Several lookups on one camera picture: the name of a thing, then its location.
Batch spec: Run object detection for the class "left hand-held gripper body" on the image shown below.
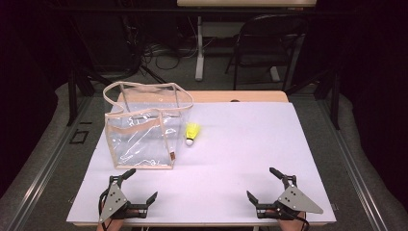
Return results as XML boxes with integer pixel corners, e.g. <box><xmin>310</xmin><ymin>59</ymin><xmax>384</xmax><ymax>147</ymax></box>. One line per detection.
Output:
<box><xmin>98</xmin><ymin>175</ymin><xmax>150</xmax><ymax>224</ymax></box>

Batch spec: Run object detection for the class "white desk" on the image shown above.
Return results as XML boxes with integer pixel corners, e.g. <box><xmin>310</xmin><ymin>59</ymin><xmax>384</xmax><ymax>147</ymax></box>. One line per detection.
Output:
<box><xmin>176</xmin><ymin>0</ymin><xmax>318</xmax><ymax>83</ymax></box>

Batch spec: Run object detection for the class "person's left hand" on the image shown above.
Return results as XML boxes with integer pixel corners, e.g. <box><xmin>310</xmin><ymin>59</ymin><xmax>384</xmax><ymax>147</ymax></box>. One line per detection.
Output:
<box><xmin>95</xmin><ymin>209</ymin><xmax>142</xmax><ymax>231</ymax></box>

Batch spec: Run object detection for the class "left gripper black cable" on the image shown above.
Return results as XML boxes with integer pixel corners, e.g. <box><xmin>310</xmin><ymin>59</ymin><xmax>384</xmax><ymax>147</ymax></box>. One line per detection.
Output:
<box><xmin>97</xmin><ymin>188</ymin><xmax>112</xmax><ymax>231</ymax></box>

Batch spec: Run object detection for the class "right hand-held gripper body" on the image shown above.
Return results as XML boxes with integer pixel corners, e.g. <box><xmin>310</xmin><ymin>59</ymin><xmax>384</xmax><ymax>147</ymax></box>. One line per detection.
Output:
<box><xmin>256</xmin><ymin>174</ymin><xmax>324</xmax><ymax>221</ymax></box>

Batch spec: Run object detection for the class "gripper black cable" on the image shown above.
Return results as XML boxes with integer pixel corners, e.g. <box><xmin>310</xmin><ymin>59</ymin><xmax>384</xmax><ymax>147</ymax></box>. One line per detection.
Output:
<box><xmin>290</xmin><ymin>213</ymin><xmax>311</xmax><ymax>231</ymax></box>
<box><xmin>97</xmin><ymin>188</ymin><xmax>112</xmax><ymax>231</ymax></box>

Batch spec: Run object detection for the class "clear plastic tote bag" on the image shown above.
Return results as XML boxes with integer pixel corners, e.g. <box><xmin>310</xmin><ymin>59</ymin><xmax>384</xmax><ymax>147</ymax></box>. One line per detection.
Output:
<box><xmin>102</xmin><ymin>81</ymin><xmax>194</xmax><ymax>170</ymax></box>

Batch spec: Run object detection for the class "yellow shuttlecock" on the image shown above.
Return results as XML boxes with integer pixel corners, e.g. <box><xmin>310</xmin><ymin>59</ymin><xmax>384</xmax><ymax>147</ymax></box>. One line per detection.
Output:
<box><xmin>184</xmin><ymin>122</ymin><xmax>202</xmax><ymax>147</ymax></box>

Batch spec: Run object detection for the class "grey metal floor rail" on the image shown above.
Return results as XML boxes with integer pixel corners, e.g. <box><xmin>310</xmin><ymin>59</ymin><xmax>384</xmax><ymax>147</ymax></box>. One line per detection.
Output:
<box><xmin>316</xmin><ymin>94</ymin><xmax>390</xmax><ymax>231</ymax></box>
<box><xmin>5</xmin><ymin>95</ymin><xmax>94</xmax><ymax>231</ymax></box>

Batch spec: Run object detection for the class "black frame post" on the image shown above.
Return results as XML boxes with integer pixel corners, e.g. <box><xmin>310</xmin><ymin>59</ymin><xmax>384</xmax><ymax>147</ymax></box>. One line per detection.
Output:
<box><xmin>330</xmin><ymin>70</ymin><xmax>342</xmax><ymax>131</ymax></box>
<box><xmin>65</xmin><ymin>68</ymin><xmax>80</xmax><ymax>127</ymax></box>

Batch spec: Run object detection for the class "black folding chair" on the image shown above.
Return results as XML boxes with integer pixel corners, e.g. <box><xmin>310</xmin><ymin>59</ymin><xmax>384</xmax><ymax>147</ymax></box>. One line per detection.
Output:
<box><xmin>224</xmin><ymin>13</ymin><xmax>310</xmax><ymax>91</ymax></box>

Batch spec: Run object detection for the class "person's right hand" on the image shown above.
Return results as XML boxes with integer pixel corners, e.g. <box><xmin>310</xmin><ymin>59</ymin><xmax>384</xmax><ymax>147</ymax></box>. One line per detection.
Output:
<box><xmin>265</xmin><ymin>209</ymin><xmax>306</xmax><ymax>231</ymax></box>

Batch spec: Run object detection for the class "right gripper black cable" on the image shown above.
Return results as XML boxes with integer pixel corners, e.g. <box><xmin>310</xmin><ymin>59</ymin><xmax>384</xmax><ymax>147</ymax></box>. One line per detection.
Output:
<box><xmin>290</xmin><ymin>213</ymin><xmax>311</xmax><ymax>231</ymax></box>

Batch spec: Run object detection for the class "white table mat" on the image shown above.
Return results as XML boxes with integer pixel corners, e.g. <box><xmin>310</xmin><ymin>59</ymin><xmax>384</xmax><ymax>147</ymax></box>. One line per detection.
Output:
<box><xmin>65</xmin><ymin>101</ymin><xmax>337</xmax><ymax>225</ymax></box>

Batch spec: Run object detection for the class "bundle of floor cables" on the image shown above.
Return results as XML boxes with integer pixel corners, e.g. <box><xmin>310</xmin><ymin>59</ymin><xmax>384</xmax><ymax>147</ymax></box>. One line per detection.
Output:
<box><xmin>140</xmin><ymin>38</ymin><xmax>200</xmax><ymax>72</ymax></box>

